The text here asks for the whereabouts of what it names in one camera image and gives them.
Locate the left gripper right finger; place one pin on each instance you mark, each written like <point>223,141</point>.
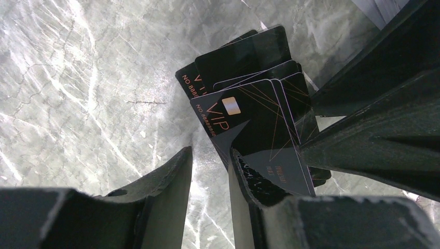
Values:
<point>266,216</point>

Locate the black VIP card stack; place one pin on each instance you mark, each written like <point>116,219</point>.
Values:
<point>251,96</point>

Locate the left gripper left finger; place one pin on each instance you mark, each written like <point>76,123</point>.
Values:
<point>147,213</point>

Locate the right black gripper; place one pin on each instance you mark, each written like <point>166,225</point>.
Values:
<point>395,139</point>

